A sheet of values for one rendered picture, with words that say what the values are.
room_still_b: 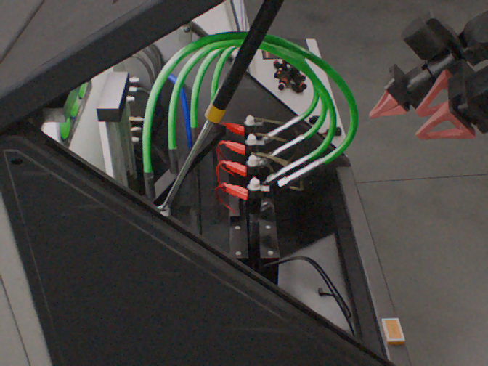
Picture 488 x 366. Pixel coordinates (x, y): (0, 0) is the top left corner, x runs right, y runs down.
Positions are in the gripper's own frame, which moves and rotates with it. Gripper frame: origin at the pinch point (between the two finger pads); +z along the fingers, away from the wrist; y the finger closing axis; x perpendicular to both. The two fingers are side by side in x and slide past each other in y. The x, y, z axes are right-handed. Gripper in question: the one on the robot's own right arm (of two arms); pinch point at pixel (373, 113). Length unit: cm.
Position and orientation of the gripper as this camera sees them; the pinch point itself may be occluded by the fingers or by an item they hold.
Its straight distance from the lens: 124.0
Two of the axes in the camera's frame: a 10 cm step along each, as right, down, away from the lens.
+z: -6.6, 4.7, 5.9
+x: -2.2, 6.3, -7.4
